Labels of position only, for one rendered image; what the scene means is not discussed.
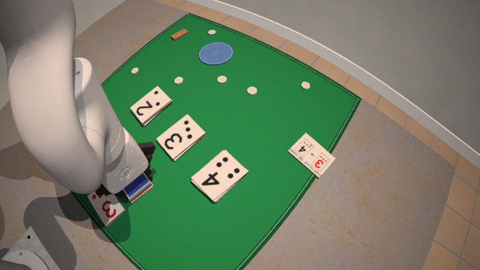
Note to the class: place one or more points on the green card table cloth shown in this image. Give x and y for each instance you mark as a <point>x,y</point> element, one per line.
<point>175,226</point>

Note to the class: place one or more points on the brown rectangular block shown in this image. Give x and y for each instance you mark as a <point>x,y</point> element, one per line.
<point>179,34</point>

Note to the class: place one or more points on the blue round coaster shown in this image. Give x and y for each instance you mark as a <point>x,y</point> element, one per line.
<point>215,53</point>

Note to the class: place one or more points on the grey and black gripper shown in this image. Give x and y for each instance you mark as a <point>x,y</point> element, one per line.
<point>133,160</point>

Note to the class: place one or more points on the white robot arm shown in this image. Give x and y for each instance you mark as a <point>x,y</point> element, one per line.
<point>60,109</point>

